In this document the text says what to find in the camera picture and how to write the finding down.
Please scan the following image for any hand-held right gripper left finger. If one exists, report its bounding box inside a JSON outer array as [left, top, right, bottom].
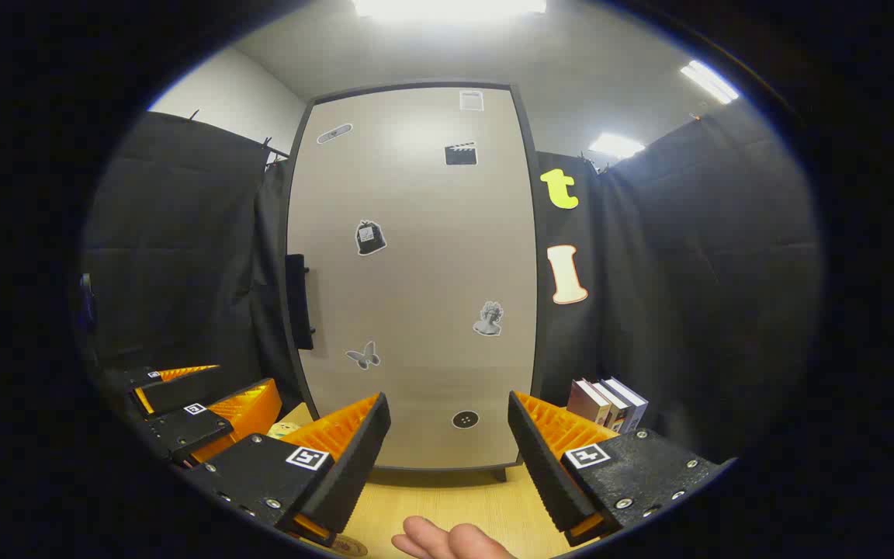
[[183, 392, 392, 548]]

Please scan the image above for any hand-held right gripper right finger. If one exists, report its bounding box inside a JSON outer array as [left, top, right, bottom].
[[508, 391, 735, 547]]

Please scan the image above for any black door handle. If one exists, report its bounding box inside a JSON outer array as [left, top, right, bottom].
[[286, 254, 314, 350]]

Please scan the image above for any dark grey cabinet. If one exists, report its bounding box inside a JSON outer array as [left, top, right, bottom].
[[280, 80, 550, 482]]

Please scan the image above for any pink spine book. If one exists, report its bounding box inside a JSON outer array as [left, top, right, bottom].
[[567, 379, 611, 426]]

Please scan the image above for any white spine book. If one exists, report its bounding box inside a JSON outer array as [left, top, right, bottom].
[[591, 380, 632, 432]]

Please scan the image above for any blue grey spine book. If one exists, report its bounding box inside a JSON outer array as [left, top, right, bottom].
[[606, 377, 650, 434]]

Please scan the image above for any black backdrop cloth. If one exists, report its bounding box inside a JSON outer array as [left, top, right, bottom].
[[82, 101, 824, 467]]

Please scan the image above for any small ceiling light panel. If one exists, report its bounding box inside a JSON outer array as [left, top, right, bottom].
[[589, 133, 646, 158]]

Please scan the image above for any long ceiling light strip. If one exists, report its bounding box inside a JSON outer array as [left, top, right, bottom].
[[680, 60, 739, 104]]

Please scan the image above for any large ceiling light panel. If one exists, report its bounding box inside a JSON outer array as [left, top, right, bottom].
[[352, 0, 547, 18]]

